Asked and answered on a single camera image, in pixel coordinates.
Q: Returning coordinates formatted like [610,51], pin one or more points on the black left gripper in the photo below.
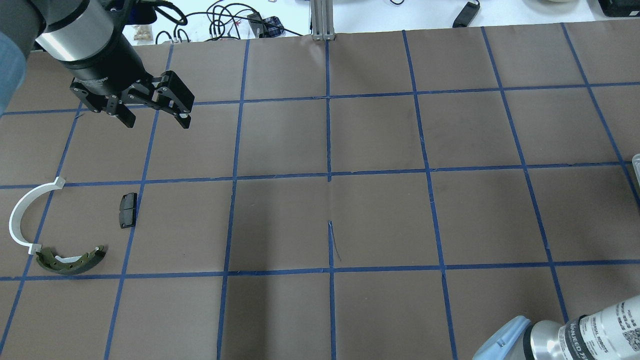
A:
[107,67]

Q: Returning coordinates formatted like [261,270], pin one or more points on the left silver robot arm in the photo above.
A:
[86,37]

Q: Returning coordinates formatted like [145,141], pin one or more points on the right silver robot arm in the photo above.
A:
[610,334]

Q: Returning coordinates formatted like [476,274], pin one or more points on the grey brake pad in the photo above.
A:
[127,216]

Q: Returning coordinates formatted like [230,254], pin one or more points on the olive curved brake shoe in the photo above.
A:
[48,260]

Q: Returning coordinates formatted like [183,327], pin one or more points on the black power adapter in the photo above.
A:
[467,14]

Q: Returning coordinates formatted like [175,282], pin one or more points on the white curved plastic bracket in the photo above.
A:
[18,212]

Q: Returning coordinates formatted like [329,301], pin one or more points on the aluminium frame post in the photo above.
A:
[322,20]

